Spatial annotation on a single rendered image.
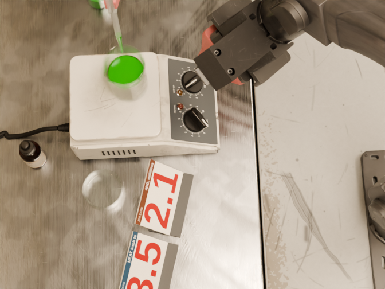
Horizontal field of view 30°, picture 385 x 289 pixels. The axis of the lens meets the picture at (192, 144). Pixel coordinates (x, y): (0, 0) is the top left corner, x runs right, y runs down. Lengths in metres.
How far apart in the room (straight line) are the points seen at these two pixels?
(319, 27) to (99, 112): 0.36
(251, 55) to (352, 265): 0.35
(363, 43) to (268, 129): 0.37
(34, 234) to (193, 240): 0.22
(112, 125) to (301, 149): 0.27
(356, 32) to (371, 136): 0.39
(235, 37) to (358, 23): 0.16
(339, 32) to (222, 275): 0.42
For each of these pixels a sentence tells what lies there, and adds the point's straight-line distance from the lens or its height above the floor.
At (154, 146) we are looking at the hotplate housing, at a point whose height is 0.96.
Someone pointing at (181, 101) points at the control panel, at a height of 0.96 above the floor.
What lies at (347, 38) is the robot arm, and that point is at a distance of 0.70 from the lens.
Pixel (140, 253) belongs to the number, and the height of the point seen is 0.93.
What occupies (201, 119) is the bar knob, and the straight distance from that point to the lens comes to 0.96.
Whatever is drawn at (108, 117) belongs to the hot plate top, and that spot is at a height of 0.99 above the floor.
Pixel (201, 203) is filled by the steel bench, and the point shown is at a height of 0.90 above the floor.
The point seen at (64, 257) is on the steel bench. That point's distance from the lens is 1.00.
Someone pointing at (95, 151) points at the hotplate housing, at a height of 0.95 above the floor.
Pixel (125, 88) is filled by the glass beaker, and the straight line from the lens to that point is 0.90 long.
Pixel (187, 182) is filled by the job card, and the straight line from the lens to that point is 1.00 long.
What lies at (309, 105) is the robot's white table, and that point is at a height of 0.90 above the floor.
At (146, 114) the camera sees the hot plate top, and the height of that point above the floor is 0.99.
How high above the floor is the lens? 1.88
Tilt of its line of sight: 73 degrees down
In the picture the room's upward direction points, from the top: 3 degrees counter-clockwise
